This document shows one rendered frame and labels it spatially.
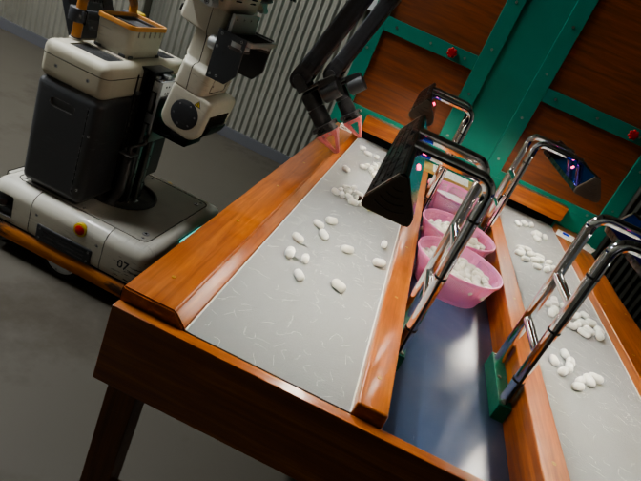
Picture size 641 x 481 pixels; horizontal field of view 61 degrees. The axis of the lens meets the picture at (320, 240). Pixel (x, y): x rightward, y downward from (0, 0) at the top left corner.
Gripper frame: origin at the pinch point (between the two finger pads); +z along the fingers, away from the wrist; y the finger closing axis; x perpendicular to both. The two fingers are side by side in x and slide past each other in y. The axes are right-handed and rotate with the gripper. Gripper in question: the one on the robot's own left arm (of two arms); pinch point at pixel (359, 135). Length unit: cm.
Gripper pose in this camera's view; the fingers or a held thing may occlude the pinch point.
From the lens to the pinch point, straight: 210.9
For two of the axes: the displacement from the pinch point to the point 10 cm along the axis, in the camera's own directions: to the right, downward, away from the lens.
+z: 4.3, 8.8, 2.2
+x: -8.8, 3.4, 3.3
